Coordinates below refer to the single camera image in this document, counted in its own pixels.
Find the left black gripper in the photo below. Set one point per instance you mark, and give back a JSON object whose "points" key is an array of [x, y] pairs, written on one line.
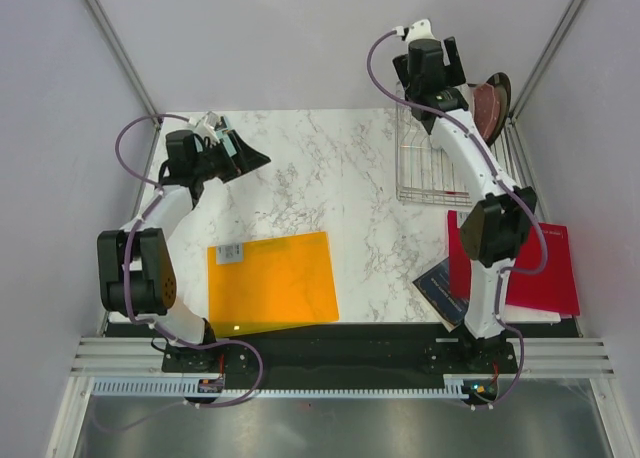
{"points": [[245, 160]]}

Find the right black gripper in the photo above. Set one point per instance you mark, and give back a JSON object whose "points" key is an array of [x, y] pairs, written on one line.
{"points": [[456, 69]]}

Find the pink polka dot plate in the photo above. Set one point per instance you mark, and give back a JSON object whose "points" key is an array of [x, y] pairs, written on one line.
{"points": [[487, 108]]}

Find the dark rim beige plate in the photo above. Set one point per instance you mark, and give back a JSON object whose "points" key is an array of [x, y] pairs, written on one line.
{"points": [[502, 86]]}

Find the metal wire dish rack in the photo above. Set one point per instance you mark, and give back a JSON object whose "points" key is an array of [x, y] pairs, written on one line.
{"points": [[450, 165]]}

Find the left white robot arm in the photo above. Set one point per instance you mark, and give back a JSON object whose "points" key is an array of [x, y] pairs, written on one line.
{"points": [[136, 275]]}

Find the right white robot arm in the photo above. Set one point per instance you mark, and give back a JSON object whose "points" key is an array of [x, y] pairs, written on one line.
{"points": [[492, 235]]}

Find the teal book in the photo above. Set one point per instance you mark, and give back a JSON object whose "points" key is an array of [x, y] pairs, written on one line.
{"points": [[225, 135]]}

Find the orange translucent plastic sheet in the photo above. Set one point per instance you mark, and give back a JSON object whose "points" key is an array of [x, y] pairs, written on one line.
{"points": [[271, 284]]}

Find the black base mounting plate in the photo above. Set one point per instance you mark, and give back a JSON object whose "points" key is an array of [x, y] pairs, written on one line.
{"points": [[348, 355]]}

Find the dark blue book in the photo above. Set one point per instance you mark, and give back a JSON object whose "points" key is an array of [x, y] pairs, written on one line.
{"points": [[434, 286]]}

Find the red translucent plastic sheet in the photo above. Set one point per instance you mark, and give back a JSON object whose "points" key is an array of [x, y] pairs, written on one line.
{"points": [[523, 290]]}

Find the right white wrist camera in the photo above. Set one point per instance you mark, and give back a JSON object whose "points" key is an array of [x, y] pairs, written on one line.
{"points": [[419, 30]]}

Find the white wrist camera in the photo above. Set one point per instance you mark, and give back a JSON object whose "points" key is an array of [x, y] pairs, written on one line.
{"points": [[210, 127], [419, 30]]}

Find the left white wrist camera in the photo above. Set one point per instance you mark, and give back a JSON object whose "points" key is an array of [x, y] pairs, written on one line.
{"points": [[210, 127]]}

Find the right aluminium frame post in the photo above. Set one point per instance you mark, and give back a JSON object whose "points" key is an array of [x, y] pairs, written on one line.
{"points": [[558, 36]]}

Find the aluminium frame post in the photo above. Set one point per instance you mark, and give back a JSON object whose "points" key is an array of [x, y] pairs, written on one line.
{"points": [[117, 49], [558, 36]]}

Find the left aluminium frame post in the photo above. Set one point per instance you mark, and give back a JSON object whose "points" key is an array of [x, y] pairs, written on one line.
{"points": [[117, 49]]}

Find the aluminium front rail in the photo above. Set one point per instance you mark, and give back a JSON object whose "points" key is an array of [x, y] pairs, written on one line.
{"points": [[544, 358]]}

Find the white slotted cable duct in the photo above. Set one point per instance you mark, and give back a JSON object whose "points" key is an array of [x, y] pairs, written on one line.
{"points": [[202, 388]]}

